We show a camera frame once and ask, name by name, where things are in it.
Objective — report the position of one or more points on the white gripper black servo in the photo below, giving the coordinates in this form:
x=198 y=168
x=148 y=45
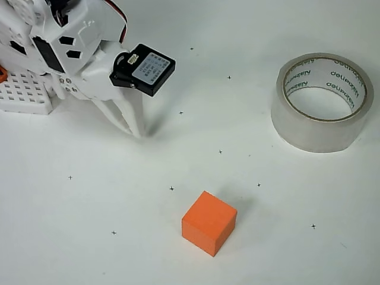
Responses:
x=99 y=78

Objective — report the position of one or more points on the orange cube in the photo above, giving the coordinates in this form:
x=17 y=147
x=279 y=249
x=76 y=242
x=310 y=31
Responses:
x=207 y=222

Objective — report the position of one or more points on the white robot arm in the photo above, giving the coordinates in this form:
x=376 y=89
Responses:
x=83 y=29

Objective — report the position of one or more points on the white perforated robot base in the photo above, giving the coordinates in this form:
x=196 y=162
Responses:
x=23 y=95

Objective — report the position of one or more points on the clear packing tape roll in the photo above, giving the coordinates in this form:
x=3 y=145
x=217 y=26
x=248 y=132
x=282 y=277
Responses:
x=285 y=124

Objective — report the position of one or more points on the small orange plastic part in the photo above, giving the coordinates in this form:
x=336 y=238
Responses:
x=2 y=74

